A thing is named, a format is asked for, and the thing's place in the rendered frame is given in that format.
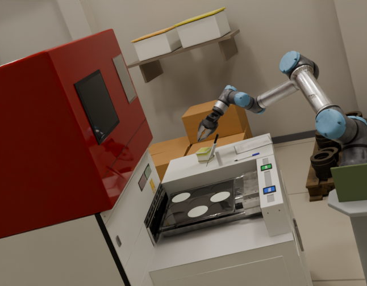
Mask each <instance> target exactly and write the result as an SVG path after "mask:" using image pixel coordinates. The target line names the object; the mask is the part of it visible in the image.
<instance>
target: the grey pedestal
mask: <svg viewBox="0 0 367 286"><path fill-rule="evenodd" d="M327 204H328V206H329V207H331V208H333V209H335V210H337V211H339V212H341V213H343V214H345V215H347V216H349V217H350V220H351V224H352V229H353V233H354V236H355V240H356V245H357V249H358V253H359V256H360V261H361V264H362V269H363V272H364V276H365V280H366V284H367V200H359V201H346V202H339V200H338V197H337V193H336V189H334V190H332V191H330V192H329V196H328V202H327Z"/></svg>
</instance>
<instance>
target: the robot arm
mask: <svg viewBox="0 0 367 286"><path fill-rule="evenodd" d="M280 71H281V72H282V73H283V74H286V75H287V76H288V77H289V79H288V80H287V81H285V82H283V83H282V84H280V85H278V86H276V87H274V88H272V89H271V90H269V91H267V92H265V93H263V94H261V95H260V96H258V97H256V98H253V97H251V96H249V95H248V94H246V93H244V92H238V91H237V89H236V88H234V87H233V86H230V85H228V86H226V88H225V89H224V90H223V92H222V94H221V95H220V97H219V99H218V100H217V101H216V102H215V105H214V107H213V108H212V110H213V112H212V113H210V114H209V115H207V117H205V119H203V120H202V121H201V122H200V124H199V128H198V135H197V141H198V142H201V141H203V140H205V139H206V138H208V136H209V135H211V134H213V133H214V132H215V130H216V129H217V127H218V122H217V121H218V120H219V118H220V117H221V116H223V115H224V113H225V112H226V111H227V109H228V108H229V106H230V104H233V105H236V106H239V107H241V108H244V109H246V110H248V111H251V112H253V113H256V114H259V115H260V114H262V113H263V112H264V111H265V109H266V107H268V106H270V105H272V104H274V103H275V102H277V101H279V100H281V99H283V98H285V97H287V96H289V95H291V94H293V93H295V92H297V91H299V90H301V92H302V94H303V95H304V97H305V98H306V100H307V101H308V103H309V105H310V106H311V108H312V109H313V111H314V112H315V114H316V117H315V120H316V123H315V126H316V129H317V131H318V132H319V133H320V134H321V135H322V136H323V137H325V138H328V139H331V140H333V141H336V142H338V143H340V144H341V149H342V157H341V161H340V165H339V167H340V166H349V165H358V164H363V163H367V122H366V120H365V119H363V118H361V117H359V116H356V117H355V116H346V115H345V113H344V112H343V111H342V109H341V108H340V107H339V106H338V105H336V104H333V103H332V102H331V100H330V98H329V97H328V96H327V94H326V93H325V91H324V90H323V88H322V87H321V85H320V84H319V82H318V81H317V79H318V76H319V68H318V66H317V64H316V63H314V62H313V61H311V60H310V59H308V58H306V57H305V56H303V55H301V54H300V53H299V52H296V51H291V52H288V53H286V54H285V55H284V56H283V58H282V59H281V62H280ZM205 128H206V131H205ZM204 131H205V133H204V135H203V136H202V137H201V138H200V136H201V135H202V132H204Z"/></svg>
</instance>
